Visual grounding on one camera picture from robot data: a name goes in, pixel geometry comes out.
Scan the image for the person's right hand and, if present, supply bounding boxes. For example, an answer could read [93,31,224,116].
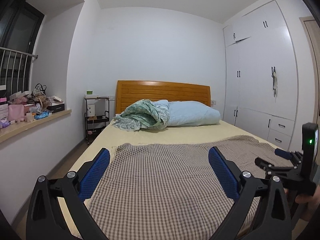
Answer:
[284,184,320,205]

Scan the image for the pale cloth on wardrobe handle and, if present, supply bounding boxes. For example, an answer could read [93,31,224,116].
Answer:
[271,66,279,103]

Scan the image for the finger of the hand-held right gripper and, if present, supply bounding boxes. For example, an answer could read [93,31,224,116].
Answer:
[254,156,298,180]
[274,149,302,161]

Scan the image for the white built-in wardrobe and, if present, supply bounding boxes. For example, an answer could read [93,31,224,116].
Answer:
[222,0,299,152]

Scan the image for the stack of white boxes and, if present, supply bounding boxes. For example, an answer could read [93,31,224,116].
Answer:
[9,91,34,101]

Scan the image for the wooden door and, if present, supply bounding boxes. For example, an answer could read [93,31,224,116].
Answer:
[299,16,320,117]

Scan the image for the green floral quilt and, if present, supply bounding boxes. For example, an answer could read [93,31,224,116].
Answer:
[114,99,170,132]

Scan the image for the pink pouch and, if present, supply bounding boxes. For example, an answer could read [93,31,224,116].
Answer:
[7,104,25,122]

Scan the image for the brown checkered blanket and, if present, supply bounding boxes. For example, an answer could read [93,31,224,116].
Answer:
[84,135,282,240]

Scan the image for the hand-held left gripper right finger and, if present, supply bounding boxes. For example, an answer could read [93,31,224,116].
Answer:
[208,146,292,240]

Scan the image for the metal window railing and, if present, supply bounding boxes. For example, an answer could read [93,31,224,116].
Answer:
[0,46,38,88]

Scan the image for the light blue pillow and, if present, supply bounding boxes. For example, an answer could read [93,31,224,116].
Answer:
[154,99,221,127]

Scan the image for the black bedside cart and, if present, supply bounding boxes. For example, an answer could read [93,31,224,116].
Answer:
[84,96,110,144]

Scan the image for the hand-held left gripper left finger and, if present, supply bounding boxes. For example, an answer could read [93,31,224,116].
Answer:
[26,147,111,240]

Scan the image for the black box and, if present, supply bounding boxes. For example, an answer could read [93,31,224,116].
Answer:
[46,101,65,113]

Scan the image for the wooden window sill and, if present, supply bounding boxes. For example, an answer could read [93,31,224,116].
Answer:
[0,109,72,144]

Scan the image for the bag with black handle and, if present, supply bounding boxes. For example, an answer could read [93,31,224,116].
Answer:
[34,84,47,98]

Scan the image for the dark window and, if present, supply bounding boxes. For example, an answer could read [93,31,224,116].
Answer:
[0,0,45,93]

